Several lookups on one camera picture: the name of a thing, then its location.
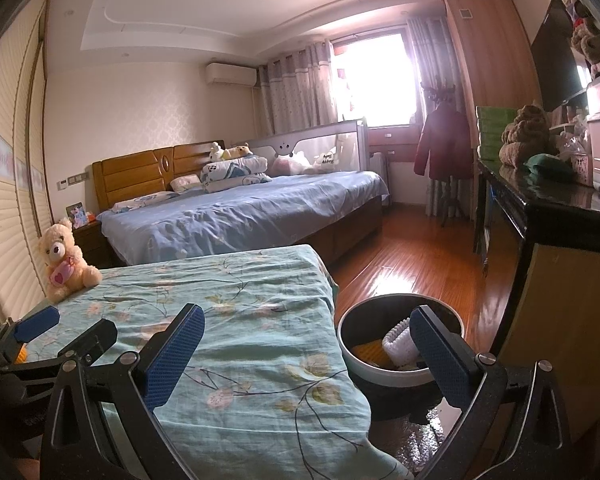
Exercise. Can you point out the yellow plush toy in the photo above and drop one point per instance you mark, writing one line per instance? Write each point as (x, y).
(240, 151)

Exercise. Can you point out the small photo frame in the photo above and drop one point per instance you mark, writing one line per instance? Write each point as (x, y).
(75, 212)

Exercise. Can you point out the green floral tablecloth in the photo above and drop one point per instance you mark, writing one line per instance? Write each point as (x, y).
(260, 340)

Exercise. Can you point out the round white-rimmed bin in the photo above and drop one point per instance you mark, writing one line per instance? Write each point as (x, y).
(360, 367)

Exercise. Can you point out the black glossy cabinet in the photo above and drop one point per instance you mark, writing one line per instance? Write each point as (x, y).
(555, 285)

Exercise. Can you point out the green cloth cap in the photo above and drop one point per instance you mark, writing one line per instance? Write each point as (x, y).
(547, 167)

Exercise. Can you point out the blue pillow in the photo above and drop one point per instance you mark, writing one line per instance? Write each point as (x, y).
(140, 203)

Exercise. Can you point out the black television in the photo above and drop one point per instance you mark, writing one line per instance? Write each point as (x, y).
(555, 60)

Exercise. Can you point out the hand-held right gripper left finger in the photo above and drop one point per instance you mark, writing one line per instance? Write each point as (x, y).
(175, 355)

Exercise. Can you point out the grey bed guard rail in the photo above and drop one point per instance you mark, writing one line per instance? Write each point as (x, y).
(280, 147)

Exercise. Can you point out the white pillow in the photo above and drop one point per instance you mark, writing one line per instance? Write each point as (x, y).
(186, 183)

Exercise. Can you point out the bed with blue sheet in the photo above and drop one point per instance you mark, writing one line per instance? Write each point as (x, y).
(240, 215)

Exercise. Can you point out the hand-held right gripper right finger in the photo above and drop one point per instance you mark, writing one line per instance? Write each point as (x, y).
(442, 360)

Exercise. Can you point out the folded patterned quilt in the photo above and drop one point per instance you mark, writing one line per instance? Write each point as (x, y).
(235, 170)

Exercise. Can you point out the short yellow knitted cup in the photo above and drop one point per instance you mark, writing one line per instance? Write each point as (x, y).
(367, 352)

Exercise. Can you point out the bright window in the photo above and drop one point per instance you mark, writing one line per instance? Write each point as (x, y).
(375, 80)

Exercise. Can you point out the white plush toy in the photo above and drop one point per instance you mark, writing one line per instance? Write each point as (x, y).
(216, 152)

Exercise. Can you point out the white slatted sliding door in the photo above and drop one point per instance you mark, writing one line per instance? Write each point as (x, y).
(5, 185)

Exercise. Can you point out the pink cushion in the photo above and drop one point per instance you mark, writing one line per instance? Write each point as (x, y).
(287, 165)

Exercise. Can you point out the person's left forearm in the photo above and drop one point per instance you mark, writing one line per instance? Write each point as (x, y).
(30, 472)

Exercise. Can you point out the stack of green boxes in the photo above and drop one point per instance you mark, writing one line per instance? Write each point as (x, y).
(495, 132)

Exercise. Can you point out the cream teddy bear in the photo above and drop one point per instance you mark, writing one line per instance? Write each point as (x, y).
(60, 245)

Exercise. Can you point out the wooden wardrobe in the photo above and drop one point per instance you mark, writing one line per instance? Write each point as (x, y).
(490, 60)

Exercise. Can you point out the grey dotted curtain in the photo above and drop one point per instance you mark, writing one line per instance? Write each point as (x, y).
(430, 50)
(295, 90)

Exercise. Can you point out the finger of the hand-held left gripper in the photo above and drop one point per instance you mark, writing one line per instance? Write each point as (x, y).
(37, 322)
(92, 335)

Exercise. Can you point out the wooden nightstand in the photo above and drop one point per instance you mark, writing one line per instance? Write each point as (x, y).
(92, 245)

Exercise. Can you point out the dark red coat on stand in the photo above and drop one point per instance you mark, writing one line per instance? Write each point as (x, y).
(437, 92)

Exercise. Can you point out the wooden headboard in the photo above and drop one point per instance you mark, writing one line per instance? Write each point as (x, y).
(135, 175)

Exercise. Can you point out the wooden drawer unit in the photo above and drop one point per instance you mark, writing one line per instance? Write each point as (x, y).
(395, 142)

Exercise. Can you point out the white knitted block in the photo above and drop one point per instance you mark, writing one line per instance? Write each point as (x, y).
(400, 342)

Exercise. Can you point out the dark brown teddy bear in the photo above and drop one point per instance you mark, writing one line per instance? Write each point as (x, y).
(590, 40)

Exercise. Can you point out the brown plush toy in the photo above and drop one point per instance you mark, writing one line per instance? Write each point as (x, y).
(525, 135)

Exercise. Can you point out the white air conditioner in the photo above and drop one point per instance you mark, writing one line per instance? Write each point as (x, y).
(230, 74)

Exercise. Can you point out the wall switch panel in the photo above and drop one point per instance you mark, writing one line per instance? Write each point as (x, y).
(75, 179)

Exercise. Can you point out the tall yellow knitted cylinder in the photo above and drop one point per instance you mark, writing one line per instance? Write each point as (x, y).
(20, 356)

